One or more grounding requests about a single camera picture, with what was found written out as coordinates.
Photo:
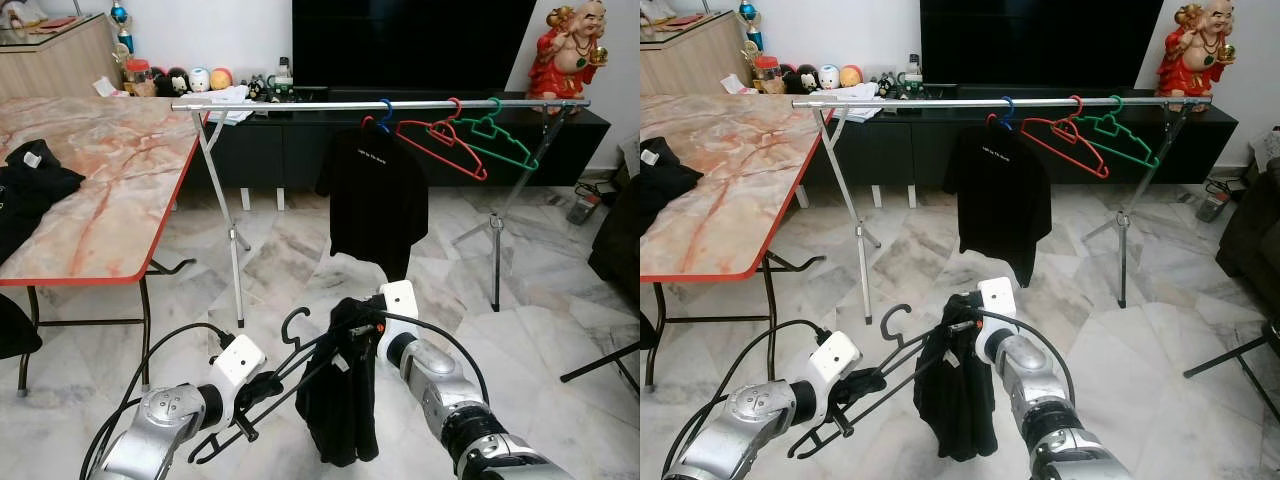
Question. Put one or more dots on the black plastic hanger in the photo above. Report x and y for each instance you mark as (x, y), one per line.
(290, 322)
(888, 318)

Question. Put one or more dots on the navy garment neon trim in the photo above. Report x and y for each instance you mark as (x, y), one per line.
(340, 400)
(955, 395)

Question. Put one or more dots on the black knit collar garment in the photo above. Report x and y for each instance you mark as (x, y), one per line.
(665, 180)
(30, 190)

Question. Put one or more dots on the red plastic hanger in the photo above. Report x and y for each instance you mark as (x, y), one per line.
(1065, 129)
(440, 132)

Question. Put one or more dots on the blue plastic hanger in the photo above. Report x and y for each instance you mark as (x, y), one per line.
(388, 110)
(1011, 108)

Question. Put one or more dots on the green plastic hanger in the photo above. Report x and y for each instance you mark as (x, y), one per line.
(490, 125)
(1113, 122)

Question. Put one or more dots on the black t-shirt white print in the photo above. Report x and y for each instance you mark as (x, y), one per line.
(1000, 200)
(378, 200)

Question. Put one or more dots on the black TV console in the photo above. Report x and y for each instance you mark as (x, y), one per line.
(290, 150)
(900, 150)

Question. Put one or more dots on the silver metal clothes rack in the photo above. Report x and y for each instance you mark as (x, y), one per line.
(320, 104)
(940, 101)

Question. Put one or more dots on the white crumpled cloth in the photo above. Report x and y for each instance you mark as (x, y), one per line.
(860, 112)
(230, 113)

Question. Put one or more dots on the marble top folding table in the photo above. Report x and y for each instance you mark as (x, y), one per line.
(750, 180)
(130, 180)

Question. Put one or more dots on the black folding chair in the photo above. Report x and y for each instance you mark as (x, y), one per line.
(600, 365)
(1230, 355)

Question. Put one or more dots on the small dark metal figurine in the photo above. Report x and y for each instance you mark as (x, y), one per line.
(886, 86)
(258, 88)

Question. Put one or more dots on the floor power strip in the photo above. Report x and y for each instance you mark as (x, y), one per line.
(1213, 207)
(583, 210)

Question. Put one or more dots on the clear plastic bottle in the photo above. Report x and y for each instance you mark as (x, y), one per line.
(283, 80)
(911, 77)

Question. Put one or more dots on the orange round doll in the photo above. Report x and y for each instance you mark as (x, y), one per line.
(221, 79)
(850, 76)

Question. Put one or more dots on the dark brown fabric sofa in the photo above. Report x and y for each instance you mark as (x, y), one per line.
(620, 240)
(1255, 230)

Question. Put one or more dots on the white round doll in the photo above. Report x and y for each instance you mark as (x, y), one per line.
(829, 77)
(199, 80)

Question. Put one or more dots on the black flat television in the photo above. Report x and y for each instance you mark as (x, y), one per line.
(415, 42)
(1040, 42)

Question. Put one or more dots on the black white-faced plush doll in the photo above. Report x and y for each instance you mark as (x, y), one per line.
(807, 79)
(178, 82)

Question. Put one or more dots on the dark brown plush doll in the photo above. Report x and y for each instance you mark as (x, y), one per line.
(788, 84)
(161, 87)

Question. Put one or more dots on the lace covered side table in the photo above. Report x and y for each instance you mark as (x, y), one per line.
(1268, 150)
(632, 155)

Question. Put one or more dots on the pink white packet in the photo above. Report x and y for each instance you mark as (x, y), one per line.
(735, 85)
(108, 88)

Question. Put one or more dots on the red gold buddha statue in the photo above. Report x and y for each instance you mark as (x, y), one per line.
(1195, 58)
(565, 60)

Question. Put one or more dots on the light wooden cabinet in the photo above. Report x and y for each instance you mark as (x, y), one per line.
(690, 60)
(55, 65)

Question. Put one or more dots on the blue gold decorative ornament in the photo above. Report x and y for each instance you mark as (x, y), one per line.
(121, 18)
(749, 16)

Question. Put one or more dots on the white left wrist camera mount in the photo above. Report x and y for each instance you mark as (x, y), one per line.
(240, 365)
(835, 362)

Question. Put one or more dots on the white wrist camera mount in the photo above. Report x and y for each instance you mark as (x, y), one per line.
(835, 362)
(240, 365)
(998, 305)
(400, 308)

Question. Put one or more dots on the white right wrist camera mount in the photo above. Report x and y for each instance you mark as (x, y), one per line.
(400, 308)
(998, 305)

